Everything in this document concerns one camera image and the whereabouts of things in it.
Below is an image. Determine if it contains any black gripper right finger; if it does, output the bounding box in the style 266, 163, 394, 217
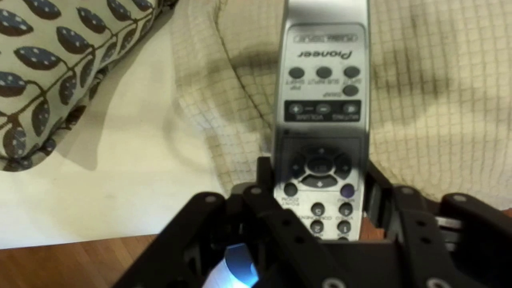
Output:
365, 160, 429, 243

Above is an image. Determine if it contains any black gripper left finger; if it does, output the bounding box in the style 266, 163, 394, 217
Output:
232, 155, 317, 243

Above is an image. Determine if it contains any grey remote control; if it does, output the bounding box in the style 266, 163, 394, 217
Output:
271, 0, 373, 243

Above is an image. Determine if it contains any beige checked throw blanket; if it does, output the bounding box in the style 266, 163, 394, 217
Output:
170, 0, 512, 211

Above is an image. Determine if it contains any leaf patterned throw pillow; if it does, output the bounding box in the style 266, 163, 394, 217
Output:
0, 0, 179, 172

